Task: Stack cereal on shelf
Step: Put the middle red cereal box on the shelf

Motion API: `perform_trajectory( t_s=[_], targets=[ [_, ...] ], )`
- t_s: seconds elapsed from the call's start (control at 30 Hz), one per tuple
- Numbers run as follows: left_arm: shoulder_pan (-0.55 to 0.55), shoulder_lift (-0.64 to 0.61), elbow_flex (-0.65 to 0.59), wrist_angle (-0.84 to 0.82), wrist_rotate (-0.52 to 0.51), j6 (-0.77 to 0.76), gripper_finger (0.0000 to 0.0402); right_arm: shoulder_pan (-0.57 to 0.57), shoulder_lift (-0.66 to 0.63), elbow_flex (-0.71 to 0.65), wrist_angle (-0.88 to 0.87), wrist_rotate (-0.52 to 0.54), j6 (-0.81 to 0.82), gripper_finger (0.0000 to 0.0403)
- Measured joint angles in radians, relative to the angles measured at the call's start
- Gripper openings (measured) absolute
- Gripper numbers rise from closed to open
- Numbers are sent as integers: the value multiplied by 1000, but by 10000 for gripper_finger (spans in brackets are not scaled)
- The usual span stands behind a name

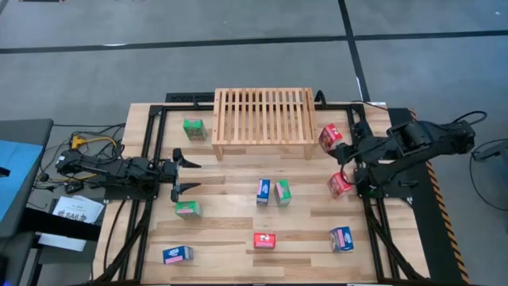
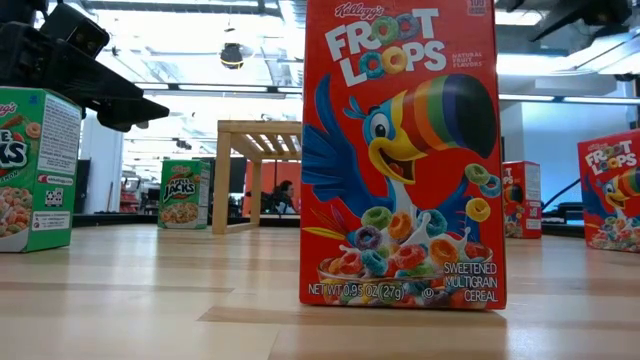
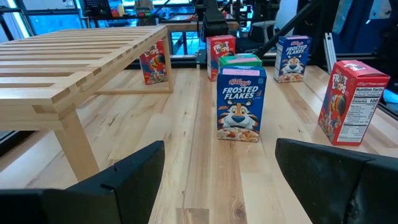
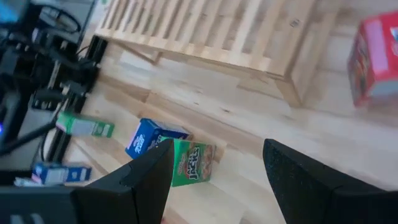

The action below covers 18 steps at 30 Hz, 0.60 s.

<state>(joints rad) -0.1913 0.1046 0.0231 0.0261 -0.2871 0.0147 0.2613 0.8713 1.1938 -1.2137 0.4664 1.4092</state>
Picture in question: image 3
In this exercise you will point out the silver aluminium extrusion bar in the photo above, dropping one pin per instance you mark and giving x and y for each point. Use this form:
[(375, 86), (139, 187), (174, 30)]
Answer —
[(329, 51)]

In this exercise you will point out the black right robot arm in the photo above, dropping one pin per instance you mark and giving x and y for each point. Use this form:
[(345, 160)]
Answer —
[(214, 21)]

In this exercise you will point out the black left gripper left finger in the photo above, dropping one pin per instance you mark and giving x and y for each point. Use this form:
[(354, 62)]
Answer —
[(130, 186)]

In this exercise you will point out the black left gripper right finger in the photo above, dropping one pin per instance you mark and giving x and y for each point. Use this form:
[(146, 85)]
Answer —
[(326, 186)]

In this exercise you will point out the blue Frosted Flakes cereal box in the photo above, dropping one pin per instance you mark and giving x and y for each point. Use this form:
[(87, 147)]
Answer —
[(292, 59), (239, 105)]

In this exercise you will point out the wooden slatted shelf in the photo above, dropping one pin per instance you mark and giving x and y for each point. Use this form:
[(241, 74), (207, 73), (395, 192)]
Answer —
[(62, 62)]

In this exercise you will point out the white stool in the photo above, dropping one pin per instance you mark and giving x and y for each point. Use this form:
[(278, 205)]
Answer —
[(263, 24)]

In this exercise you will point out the red Froot Loops cereal box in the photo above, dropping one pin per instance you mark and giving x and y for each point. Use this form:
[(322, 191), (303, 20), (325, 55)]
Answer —
[(154, 65), (217, 49), (348, 102)]

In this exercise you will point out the green Apple Jacks cereal box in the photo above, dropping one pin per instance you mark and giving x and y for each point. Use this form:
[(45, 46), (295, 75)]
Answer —
[(239, 59)]

